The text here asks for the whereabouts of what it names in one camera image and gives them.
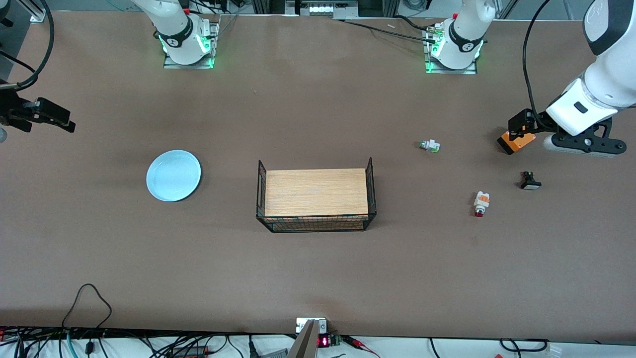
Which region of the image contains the red push button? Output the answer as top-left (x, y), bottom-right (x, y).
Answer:
top-left (473, 191), bottom-right (491, 218)

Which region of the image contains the light blue round plate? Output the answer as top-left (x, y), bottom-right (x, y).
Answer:
top-left (146, 150), bottom-right (202, 202)

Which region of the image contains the black push button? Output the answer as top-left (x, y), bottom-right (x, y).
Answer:
top-left (519, 171), bottom-right (543, 191)

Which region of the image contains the orange black block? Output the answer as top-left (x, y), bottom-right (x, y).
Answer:
top-left (497, 129), bottom-right (537, 156)

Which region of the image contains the wooden board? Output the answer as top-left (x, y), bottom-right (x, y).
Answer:
top-left (264, 168), bottom-right (370, 222)

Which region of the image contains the black power adapter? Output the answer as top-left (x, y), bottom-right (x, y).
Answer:
top-left (169, 345), bottom-right (211, 358)

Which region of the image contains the grey metal bar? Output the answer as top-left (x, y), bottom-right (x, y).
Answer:
top-left (286, 319), bottom-right (319, 358)

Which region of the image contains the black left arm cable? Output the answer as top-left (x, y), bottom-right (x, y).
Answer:
top-left (522, 0), bottom-right (553, 122)

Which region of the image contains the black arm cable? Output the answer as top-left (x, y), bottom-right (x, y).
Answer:
top-left (522, 0), bottom-right (553, 122)
top-left (0, 0), bottom-right (55, 91)

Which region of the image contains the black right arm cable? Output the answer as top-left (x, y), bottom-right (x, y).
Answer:
top-left (0, 0), bottom-right (55, 91)

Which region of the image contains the looped black cable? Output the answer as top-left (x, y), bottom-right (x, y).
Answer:
top-left (62, 283), bottom-right (113, 330)

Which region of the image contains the black tabletop cable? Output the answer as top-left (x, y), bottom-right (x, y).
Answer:
top-left (333, 15), bottom-right (439, 42)

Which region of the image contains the thin black cable loop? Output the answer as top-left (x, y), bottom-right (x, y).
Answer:
top-left (499, 338), bottom-right (550, 353)

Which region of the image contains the black wire mesh basket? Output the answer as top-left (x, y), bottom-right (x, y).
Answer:
top-left (255, 157), bottom-right (378, 233)

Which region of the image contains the tangled cable bundle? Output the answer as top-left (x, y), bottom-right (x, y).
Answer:
top-left (0, 327), bottom-right (299, 358)

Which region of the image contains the red lead cable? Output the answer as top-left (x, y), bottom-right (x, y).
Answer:
top-left (342, 335), bottom-right (382, 358)

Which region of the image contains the silver mount block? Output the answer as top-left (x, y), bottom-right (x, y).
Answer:
top-left (296, 317), bottom-right (328, 334)

